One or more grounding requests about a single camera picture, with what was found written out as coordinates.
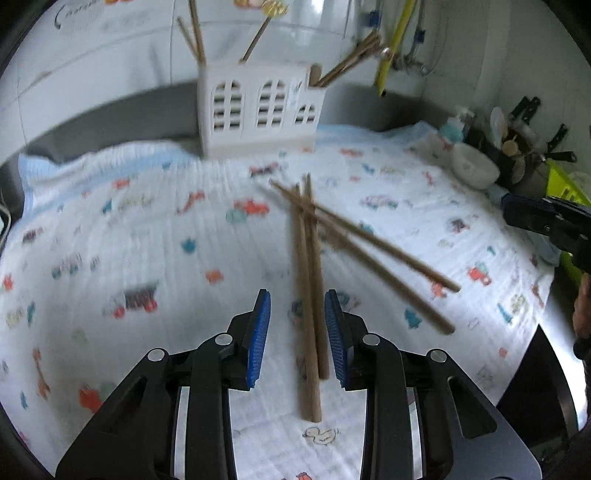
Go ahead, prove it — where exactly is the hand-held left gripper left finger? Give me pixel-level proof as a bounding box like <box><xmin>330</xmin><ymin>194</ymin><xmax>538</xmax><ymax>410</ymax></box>
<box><xmin>55</xmin><ymin>289</ymin><xmax>271</xmax><ymax>480</ymax></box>

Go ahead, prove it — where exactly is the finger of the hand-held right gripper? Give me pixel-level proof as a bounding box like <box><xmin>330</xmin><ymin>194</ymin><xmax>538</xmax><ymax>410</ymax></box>
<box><xmin>501</xmin><ymin>192</ymin><xmax>556</xmax><ymax>232</ymax></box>

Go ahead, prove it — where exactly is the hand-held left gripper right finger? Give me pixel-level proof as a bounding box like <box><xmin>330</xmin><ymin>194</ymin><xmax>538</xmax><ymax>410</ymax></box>
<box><xmin>324</xmin><ymin>289</ymin><xmax>542</xmax><ymax>480</ymax></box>

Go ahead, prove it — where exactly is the white house-shaped chopstick holder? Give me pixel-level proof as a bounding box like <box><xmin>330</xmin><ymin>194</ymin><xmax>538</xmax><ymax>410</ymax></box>
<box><xmin>198</xmin><ymin>62</ymin><xmax>327</xmax><ymax>160</ymax></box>

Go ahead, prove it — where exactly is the person's right forearm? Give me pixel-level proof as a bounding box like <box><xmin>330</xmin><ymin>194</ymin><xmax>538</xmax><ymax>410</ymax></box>
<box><xmin>571</xmin><ymin>272</ymin><xmax>591</xmax><ymax>361</ymax></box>

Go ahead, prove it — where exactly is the dark utensil crock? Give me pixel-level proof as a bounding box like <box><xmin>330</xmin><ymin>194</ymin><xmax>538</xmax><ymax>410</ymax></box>
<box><xmin>480</xmin><ymin>124</ymin><xmax>551</xmax><ymax>195</ymax></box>

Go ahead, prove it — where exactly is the green plastic basket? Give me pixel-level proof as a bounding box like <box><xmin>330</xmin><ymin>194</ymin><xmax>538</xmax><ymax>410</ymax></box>
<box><xmin>545</xmin><ymin>159</ymin><xmax>591</xmax><ymax>283</ymax></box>

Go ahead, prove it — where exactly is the white bowl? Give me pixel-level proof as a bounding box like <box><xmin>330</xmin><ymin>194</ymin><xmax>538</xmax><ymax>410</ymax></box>
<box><xmin>451</xmin><ymin>143</ymin><xmax>501</xmax><ymax>190</ymax></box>

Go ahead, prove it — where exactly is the white plastic spoon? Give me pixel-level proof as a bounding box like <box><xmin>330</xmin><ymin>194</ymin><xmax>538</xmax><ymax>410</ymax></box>
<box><xmin>490</xmin><ymin>106</ymin><xmax>509</xmax><ymax>140</ymax></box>

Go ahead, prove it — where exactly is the teal soap dispenser bottle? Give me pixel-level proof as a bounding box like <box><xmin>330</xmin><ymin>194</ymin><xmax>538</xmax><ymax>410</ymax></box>
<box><xmin>438</xmin><ymin>106</ymin><xmax>474</xmax><ymax>144</ymax></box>

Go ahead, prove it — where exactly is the cartoon printed white cloth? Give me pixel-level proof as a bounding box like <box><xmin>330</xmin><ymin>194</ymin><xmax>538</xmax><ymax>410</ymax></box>
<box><xmin>0</xmin><ymin>122</ymin><xmax>557</xmax><ymax>480</ymax></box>

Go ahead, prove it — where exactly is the yellow gas pipe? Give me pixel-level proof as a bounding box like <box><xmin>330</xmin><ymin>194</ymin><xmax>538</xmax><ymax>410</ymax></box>
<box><xmin>373</xmin><ymin>0</ymin><xmax>419</xmax><ymax>96</ymax></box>

